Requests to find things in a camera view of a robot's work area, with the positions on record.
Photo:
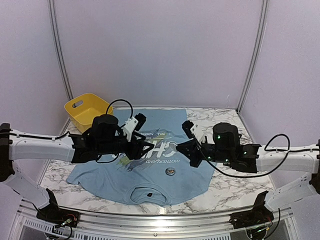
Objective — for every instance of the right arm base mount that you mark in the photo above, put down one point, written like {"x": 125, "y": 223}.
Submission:
{"x": 250, "y": 218}

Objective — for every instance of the aluminium frame post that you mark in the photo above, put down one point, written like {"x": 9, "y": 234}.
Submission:
{"x": 58, "y": 49}
{"x": 255, "y": 54}

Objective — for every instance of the yellow plastic basket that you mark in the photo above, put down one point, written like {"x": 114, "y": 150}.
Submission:
{"x": 84, "y": 108}

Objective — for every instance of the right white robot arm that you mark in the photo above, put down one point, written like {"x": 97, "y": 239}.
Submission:
{"x": 255, "y": 160}

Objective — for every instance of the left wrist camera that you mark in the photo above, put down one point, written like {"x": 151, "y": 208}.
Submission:
{"x": 106, "y": 127}

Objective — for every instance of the light blue printed t-shirt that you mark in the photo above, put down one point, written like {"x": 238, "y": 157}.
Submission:
{"x": 133, "y": 182}

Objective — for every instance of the right aluminium frame post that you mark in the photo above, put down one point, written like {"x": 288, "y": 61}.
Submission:
{"x": 255, "y": 54}

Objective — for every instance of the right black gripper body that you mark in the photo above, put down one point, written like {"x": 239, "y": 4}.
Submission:
{"x": 222, "y": 156}

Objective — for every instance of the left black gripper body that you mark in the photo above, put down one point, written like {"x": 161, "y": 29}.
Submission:
{"x": 107, "y": 147}

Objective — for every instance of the front aluminium rail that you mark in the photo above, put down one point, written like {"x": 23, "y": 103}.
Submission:
{"x": 115, "y": 226}

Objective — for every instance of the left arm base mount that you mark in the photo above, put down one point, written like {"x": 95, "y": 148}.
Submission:
{"x": 69, "y": 217}

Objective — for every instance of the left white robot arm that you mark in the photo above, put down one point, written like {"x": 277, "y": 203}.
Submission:
{"x": 16, "y": 145}

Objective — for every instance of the left aluminium frame post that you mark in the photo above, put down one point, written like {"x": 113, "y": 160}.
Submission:
{"x": 58, "y": 49}

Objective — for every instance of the portrait brooch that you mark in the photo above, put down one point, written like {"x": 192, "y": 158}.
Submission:
{"x": 170, "y": 171}

